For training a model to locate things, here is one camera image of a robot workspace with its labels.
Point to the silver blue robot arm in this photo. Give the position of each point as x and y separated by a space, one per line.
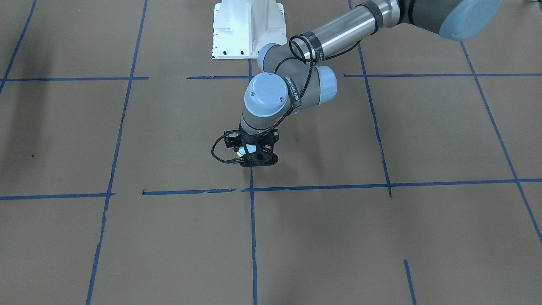
293 78

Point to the blue white call bell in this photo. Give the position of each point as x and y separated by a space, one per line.
246 149

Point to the white camera pedestal column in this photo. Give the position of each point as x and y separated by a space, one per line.
241 28

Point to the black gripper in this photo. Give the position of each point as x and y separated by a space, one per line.
231 140

